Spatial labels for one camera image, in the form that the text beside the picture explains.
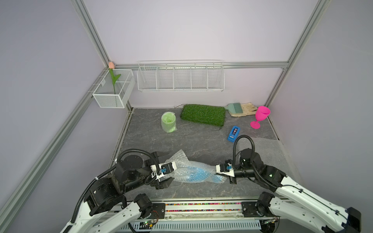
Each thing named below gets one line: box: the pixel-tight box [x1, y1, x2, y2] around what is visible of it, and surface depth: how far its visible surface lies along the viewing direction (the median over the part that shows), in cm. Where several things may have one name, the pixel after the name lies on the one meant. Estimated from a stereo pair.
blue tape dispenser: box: [227, 125, 241, 143], surface depth 104 cm
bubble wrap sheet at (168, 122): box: [160, 111, 178, 134], surface depth 96 cm
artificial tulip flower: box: [108, 61, 122, 95], surface depth 92 cm
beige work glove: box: [226, 101, 258, 117], surface depth 122 cm
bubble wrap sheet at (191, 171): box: [165, 149, 230, 184], surface depth 62 cm
